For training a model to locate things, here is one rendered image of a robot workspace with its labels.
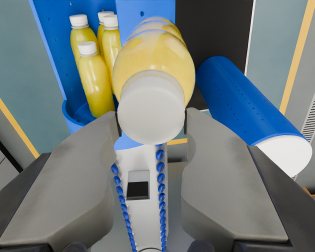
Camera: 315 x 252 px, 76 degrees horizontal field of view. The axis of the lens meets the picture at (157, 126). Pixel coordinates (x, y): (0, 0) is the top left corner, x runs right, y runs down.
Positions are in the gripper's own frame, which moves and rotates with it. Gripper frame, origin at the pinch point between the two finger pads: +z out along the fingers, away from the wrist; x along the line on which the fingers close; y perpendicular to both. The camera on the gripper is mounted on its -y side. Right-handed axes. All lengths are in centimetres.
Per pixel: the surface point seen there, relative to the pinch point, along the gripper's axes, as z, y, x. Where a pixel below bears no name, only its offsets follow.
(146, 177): 56, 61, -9
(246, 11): 135, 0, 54
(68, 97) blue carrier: 38.2, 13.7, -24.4
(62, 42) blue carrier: 41.4, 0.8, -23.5
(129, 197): 45, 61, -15
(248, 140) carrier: 53, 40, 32
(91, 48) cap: 35.7, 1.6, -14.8
